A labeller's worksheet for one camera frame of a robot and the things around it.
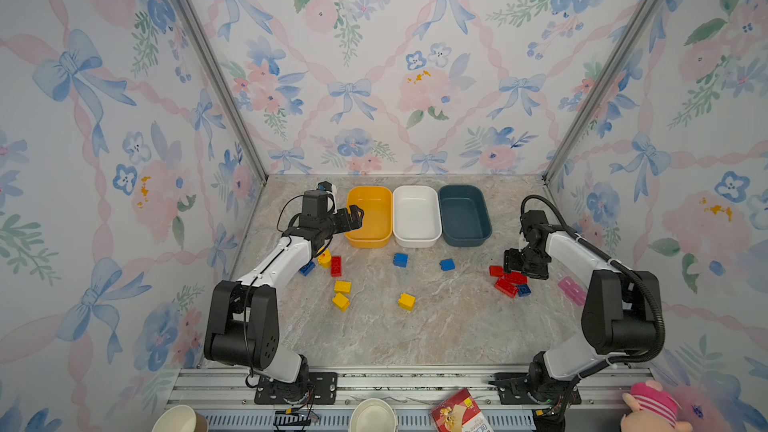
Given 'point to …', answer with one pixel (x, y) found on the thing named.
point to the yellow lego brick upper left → (343, 287)
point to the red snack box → (460, 413)
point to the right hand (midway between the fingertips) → (518, 269)
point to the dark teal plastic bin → (465, 216)
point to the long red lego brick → (507, 288)
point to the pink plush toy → (651, 410)
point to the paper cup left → (181, 418)
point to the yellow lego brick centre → (407, 301)
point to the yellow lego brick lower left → (341, 301)
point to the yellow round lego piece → (324, 259)
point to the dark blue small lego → (523, 290)
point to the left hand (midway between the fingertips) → (351, 211)
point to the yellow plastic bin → (377, 220)
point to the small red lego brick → (496, 271)
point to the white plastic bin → (416, 217)
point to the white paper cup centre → (373, 415)
